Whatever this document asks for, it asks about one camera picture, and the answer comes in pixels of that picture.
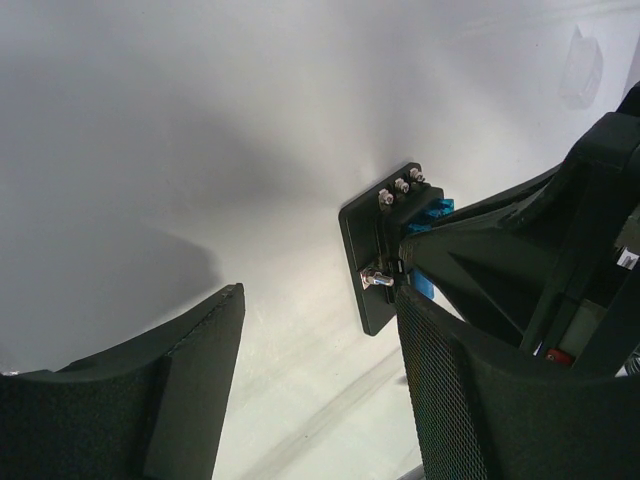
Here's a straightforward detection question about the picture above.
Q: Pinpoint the clear plastic fuse box cover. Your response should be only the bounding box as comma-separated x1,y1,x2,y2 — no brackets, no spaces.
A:
558,26,604,110

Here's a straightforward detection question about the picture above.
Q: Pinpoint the blue fuse seated in box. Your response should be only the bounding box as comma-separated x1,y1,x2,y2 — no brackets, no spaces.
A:
411,270,435,300

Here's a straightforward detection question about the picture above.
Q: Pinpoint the blue blade fuse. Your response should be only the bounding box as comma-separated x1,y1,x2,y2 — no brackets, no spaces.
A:
406,223,432,235
424,198,455,224

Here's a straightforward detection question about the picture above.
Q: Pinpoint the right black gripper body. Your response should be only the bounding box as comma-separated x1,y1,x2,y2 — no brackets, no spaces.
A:
521,86,639,370

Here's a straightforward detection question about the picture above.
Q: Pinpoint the black fuse box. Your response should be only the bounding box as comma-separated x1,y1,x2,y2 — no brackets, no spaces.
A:
338,161,444,336

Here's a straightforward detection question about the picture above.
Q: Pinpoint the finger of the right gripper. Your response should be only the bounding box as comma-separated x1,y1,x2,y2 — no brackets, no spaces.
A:
399,166,570,350

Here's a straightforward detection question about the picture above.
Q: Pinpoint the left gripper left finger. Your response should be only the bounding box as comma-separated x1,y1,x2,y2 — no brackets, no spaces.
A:
58,283,245,479

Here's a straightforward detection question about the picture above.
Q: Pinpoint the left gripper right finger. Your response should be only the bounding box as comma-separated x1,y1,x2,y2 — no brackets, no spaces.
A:
395,286,639,479

